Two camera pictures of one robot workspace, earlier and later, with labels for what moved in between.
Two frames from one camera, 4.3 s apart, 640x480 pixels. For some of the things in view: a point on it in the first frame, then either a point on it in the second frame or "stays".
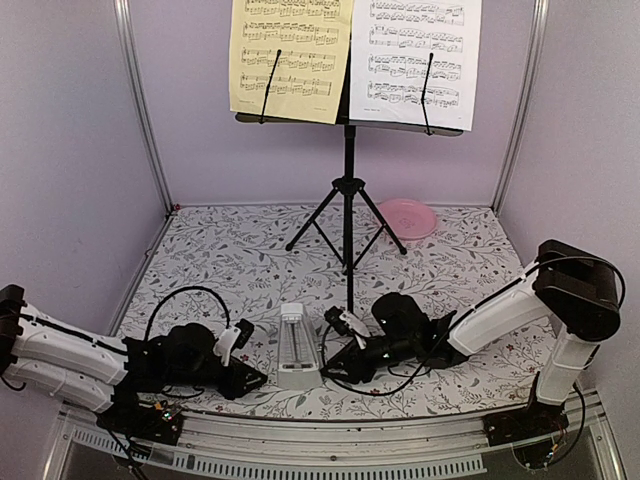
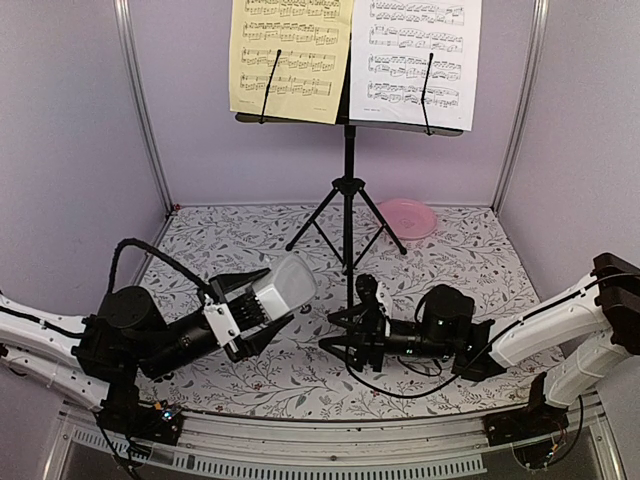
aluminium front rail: [218, 447] stays
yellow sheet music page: [307, 82] stays
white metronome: [298, 366] → [290, 284]
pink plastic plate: [409, 219] stays
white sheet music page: [391, 42] stays
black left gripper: [238, 375] → [253, 344]
